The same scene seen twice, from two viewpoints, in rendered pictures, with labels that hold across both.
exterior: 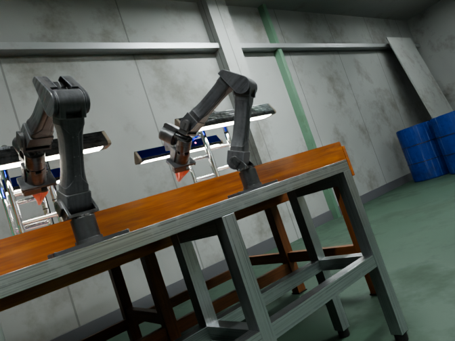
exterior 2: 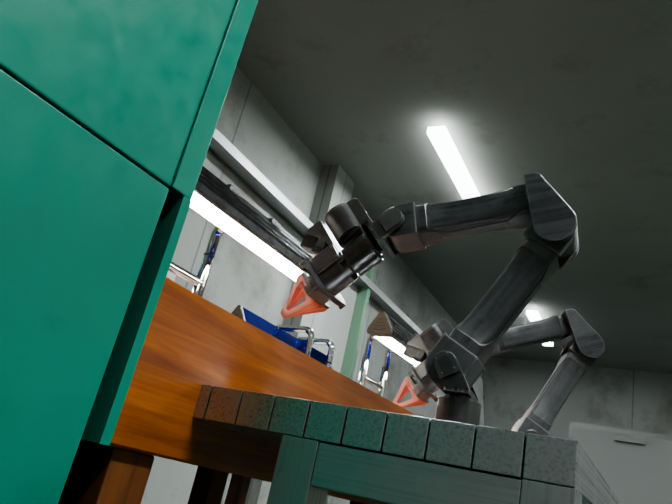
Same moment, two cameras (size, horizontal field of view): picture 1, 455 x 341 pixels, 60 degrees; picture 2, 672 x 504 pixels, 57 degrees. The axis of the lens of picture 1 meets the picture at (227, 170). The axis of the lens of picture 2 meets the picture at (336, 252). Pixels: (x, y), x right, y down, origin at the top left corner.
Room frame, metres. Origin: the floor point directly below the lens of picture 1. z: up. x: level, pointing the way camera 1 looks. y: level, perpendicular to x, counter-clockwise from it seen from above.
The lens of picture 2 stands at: (0.24, 0.90, 0.58)
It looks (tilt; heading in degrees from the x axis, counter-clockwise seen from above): 21 degrees up; 341
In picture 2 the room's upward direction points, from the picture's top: 13 degrees clockwise
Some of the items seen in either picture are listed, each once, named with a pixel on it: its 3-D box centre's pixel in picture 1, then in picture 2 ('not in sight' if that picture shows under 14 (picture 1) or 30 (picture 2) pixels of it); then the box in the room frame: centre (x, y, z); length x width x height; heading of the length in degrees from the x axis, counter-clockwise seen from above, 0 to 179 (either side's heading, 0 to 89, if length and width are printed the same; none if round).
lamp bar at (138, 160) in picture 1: (180, 147); (285, 341); (2.48, 0.24, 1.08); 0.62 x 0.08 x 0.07; 126
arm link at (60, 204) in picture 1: (76, 207); (456, 379); (1.02, 0.40, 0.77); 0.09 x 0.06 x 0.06; 134
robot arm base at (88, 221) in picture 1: (86, 230); (456, 425); (1.01, 0.40, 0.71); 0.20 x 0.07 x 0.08; 130
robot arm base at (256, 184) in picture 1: (250, 179); not in sight; (1.40, -0.07, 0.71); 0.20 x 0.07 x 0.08; 130
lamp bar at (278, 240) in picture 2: (27, 153); (246, 219); (1.45, 0.69, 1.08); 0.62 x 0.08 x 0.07; 126
